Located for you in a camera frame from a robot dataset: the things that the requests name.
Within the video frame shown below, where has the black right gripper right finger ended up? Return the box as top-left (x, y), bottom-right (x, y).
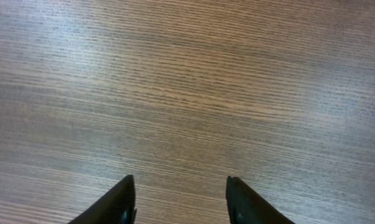
top-left (226, 176), bottom-right (294, 224)

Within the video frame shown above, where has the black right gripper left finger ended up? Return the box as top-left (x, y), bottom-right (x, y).
top-left (69, 175), bottom-right (137, 224)

